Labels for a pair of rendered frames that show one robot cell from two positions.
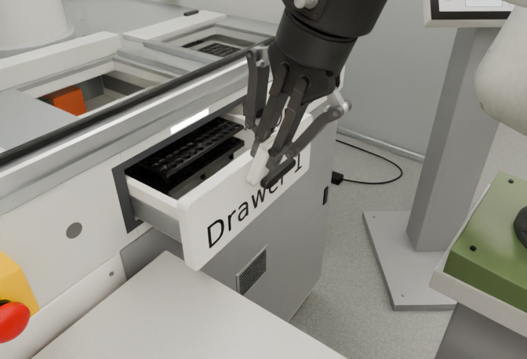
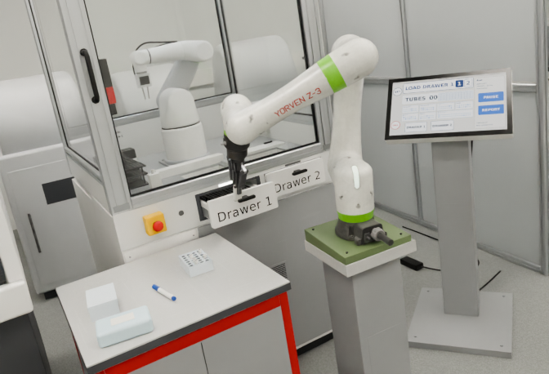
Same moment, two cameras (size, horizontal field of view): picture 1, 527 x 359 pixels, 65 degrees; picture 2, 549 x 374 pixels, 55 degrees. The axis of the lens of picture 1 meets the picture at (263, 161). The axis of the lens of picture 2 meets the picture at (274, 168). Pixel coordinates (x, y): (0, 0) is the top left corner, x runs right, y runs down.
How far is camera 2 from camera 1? 1.58 m
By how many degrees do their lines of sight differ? 30
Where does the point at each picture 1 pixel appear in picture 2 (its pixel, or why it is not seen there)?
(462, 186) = (461, 255)
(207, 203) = (216, 203)
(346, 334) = not seen: hidden behind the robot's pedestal
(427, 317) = (429, 353)
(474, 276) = (310, 238)
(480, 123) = (457, 205)
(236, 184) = (230, 201)
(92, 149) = (189, 187)
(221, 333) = (217, 249)
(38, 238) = (170, 211)
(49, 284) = (171, 229)
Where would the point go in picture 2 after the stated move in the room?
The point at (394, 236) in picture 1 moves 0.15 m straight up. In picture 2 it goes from (435, 303) to (432, 277)
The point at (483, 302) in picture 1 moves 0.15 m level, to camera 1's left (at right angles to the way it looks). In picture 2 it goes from (314, 250) to (275, 248)
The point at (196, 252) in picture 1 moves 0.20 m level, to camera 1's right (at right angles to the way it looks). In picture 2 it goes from (213, 220) to (260, 221)
